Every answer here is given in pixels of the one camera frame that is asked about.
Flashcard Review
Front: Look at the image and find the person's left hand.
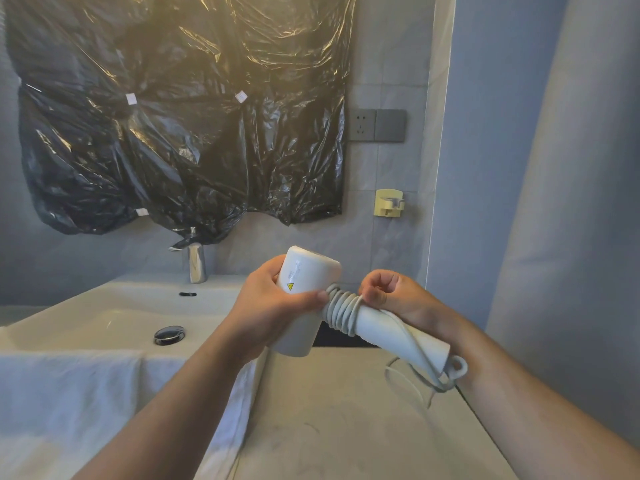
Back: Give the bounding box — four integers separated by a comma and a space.
219, 254, 331, 365

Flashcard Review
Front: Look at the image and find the person's right hand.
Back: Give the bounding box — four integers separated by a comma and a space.
358, 269, 476, 355

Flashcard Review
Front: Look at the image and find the white hair dryer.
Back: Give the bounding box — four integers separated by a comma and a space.
269, 244, 469, 391

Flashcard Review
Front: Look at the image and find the white power cord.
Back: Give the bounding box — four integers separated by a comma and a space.
322, 283, 451, 411

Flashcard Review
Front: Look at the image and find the black tray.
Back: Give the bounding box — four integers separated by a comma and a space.
309, 322, 381, 348

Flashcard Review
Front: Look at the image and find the person's right forearm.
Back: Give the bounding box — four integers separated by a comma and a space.
449, 314, 640, 480

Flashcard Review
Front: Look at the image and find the person's left forearm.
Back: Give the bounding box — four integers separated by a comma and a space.
72, 329, 261, 480

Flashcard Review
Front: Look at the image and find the chrome faucet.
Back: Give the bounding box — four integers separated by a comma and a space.
169, 227, 209, 285

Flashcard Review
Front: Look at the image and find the chrome sink drain plug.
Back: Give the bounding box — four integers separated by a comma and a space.
153, 325, 187, 347

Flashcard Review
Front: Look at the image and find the white sink basin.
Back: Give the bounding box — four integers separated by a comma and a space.
0, 272, 271, 480

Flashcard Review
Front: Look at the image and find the white shower curtain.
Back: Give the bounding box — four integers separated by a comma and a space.
485, 0, 640, 445

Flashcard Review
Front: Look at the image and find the black plastic sheet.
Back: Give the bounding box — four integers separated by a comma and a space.
5, 0, 357, 245

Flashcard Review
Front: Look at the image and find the white towel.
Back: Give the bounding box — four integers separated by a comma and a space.
0, 348, 259, 480

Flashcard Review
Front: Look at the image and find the yellow wall holder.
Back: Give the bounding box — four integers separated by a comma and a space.
373, 188, 406, 219

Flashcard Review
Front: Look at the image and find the grey wall power socket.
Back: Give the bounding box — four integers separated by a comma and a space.
348, 108, 377, 143

